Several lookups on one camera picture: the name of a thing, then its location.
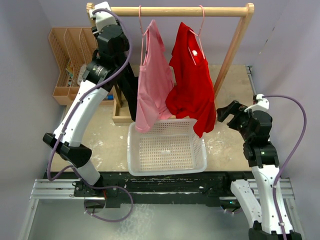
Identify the red t shirt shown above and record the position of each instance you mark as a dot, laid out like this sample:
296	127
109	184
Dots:
193	95

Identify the blue grey small cylinder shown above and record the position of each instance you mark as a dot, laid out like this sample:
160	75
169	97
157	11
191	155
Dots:
110	97

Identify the peach desk file organizer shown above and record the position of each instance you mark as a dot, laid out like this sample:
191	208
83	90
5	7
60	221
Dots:
75	44

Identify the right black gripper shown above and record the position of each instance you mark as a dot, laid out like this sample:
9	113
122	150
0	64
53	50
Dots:
234	107

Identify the black t shirt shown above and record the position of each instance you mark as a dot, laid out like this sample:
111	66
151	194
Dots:
128	84

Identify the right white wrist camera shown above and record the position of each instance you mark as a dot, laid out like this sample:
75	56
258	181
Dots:
260	103

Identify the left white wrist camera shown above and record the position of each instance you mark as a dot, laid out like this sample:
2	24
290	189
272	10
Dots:
102	18

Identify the pink wire hanger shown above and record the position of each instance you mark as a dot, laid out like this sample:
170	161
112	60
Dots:
140	22
200	37

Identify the pink t shirt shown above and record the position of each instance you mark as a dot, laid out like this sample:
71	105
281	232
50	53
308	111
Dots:
155	81

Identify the white plastic basket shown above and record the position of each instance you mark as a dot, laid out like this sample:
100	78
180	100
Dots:
170	147

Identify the wooden clothes rack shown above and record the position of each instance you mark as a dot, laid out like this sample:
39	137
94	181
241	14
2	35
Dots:
245	14

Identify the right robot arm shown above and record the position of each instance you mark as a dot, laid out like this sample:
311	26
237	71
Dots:
266	215

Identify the papers in organizer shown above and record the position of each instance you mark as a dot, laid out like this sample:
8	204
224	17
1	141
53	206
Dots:
74	76

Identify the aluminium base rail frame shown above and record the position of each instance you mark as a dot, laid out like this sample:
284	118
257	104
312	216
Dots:
210	188

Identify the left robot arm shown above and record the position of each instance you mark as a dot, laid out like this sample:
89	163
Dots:
108	66

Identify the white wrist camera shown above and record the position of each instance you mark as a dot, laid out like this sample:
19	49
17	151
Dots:
102	18
260	103

